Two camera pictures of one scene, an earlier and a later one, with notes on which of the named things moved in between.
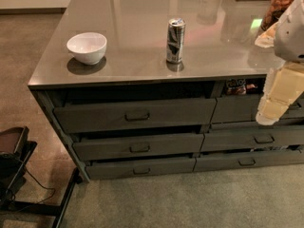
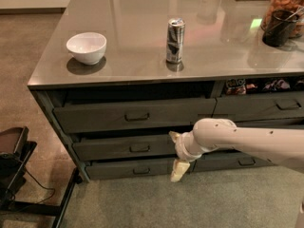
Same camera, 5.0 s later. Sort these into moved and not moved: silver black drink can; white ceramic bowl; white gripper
Moved: white gripper
Not moved: silver black drink can; white ceramic bowl
